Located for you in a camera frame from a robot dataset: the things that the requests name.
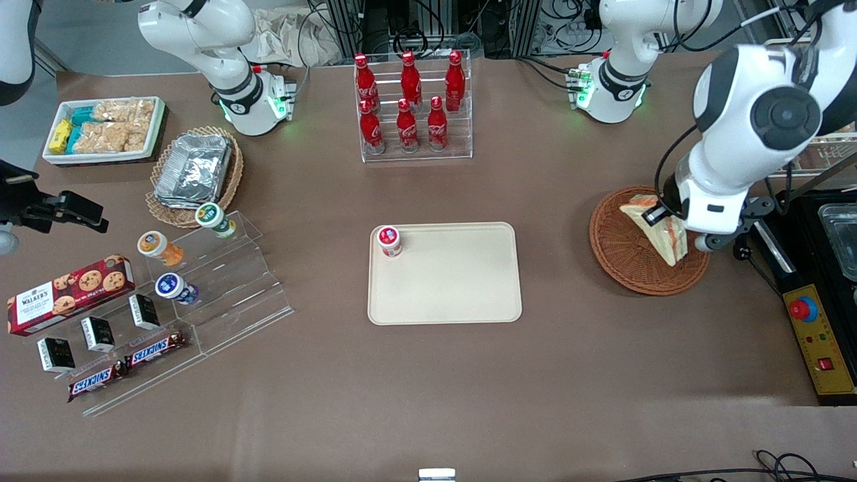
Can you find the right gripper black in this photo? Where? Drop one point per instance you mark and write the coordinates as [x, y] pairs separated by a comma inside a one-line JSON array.
[[20, 199]]

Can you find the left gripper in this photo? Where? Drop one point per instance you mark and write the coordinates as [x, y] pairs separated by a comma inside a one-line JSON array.
[[666, 205]]

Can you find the triangle sandwich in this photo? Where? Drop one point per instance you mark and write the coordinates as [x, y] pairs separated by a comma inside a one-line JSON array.
[[671, 242]]

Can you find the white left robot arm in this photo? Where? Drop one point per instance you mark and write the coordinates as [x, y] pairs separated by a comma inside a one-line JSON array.
[[756, 114]]

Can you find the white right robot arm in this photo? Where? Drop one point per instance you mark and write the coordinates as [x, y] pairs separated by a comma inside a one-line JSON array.
[[221, 47]]

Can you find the brown wicker basket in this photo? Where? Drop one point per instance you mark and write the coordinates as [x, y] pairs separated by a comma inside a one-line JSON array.
[[622, 254]]

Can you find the white snack tray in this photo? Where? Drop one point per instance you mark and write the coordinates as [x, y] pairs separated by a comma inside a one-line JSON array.
[[157, 137]]

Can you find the silver foil tray stack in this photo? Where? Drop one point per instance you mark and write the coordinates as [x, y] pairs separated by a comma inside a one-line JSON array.
[[194, 167]]

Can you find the light wicker basket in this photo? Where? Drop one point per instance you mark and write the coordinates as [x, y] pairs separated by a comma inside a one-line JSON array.
[[233, 175]]

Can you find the beige plastic serving tray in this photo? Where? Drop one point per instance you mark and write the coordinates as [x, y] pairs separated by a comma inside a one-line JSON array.
[[455, 281]]

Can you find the teal snack packet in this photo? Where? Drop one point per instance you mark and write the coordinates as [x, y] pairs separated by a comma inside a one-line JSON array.
[[75, 139], [82, 116]]

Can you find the yellow snack packet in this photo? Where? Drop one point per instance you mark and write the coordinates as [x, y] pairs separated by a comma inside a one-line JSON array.
[[60, 136]]

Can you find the clear rice cracker pack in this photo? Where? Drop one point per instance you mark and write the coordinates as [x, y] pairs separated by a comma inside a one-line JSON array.
[[124, 110], [104, 137]]

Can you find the red Walkers cookie box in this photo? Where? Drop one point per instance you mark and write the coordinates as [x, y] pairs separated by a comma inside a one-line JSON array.
[[67, 294]]

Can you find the orange gum bottle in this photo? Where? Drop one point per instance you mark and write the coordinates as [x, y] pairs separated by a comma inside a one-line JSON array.
[[155, 246]]

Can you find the small black chocolate box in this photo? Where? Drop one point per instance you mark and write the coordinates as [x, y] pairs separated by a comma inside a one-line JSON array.
[[98, 335], [144, 311], [56, 355]]

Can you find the green gum bottle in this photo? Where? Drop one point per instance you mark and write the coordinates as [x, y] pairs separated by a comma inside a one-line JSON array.
[[211, 216]]

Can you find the black countertop appliance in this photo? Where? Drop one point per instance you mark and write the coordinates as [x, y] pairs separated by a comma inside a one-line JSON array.
[[807, 227]]

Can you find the Snickers chocolate bar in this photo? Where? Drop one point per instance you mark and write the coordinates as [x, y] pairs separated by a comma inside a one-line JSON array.
[[97, 381], [155, 348]]

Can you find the clear acrylic stepped shelf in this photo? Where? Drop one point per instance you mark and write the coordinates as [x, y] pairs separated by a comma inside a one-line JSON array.
[[234, 294]]

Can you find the clear plastic container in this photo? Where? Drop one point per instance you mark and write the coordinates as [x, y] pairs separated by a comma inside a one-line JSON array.
[[840, 234]]

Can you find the yellow emergency stop box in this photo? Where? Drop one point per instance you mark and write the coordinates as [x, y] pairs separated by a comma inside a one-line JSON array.
[[820, 348]]

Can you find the clear acrylic bottle rack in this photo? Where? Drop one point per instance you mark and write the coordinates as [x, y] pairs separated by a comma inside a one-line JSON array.
[[462, 134]]

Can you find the red cola bottle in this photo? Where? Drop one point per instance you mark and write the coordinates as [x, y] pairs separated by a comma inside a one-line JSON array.
[[407, 130], [437, 127], [410, 80], [365, 80], [371, 130], [455, 80]]

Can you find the red gum bottle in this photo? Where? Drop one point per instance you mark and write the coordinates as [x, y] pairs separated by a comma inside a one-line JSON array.
[[389, 239]]

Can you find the crumpled beige paper bag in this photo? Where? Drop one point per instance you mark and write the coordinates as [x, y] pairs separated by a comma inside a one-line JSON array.
[[288, 37]]

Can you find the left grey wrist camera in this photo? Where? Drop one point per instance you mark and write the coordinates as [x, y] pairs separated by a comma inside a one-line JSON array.
[[713, 242]]

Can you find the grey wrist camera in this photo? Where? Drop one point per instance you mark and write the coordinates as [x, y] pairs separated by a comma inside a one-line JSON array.
[[7, 242], [713, 242]]

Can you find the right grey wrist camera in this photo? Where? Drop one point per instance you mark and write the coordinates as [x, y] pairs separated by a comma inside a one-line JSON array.
[[7, 242]]

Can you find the black clamp mount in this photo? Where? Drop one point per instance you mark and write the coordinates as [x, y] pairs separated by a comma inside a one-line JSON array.
[[753, 211]]

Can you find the small white bracket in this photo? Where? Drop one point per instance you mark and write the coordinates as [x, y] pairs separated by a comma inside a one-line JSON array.
[[436, 475]]

